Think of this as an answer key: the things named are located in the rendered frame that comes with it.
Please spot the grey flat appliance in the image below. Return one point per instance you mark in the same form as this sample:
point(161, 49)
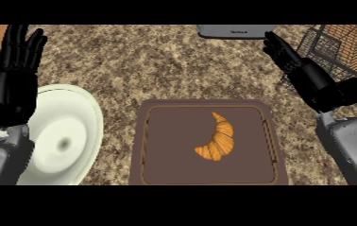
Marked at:
point(235, 31)

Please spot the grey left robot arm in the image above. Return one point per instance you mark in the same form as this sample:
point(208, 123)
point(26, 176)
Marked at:
point(12, 154)

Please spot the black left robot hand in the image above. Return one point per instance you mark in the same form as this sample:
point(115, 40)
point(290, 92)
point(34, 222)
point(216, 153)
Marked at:
point(17, 78)

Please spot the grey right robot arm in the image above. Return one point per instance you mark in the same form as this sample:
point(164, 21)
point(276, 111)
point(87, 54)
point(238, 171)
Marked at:
point(340, 144)

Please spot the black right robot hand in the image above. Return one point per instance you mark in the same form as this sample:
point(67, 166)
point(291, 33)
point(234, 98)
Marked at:
point(312, 78)

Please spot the golden croissant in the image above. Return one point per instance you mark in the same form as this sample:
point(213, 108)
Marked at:
point(219, 140)

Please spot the pale cream round plate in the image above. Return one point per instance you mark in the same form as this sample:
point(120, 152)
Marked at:
point(65, 135)

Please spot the brown rectangular tray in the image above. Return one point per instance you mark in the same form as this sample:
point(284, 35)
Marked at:
point(208, 143)

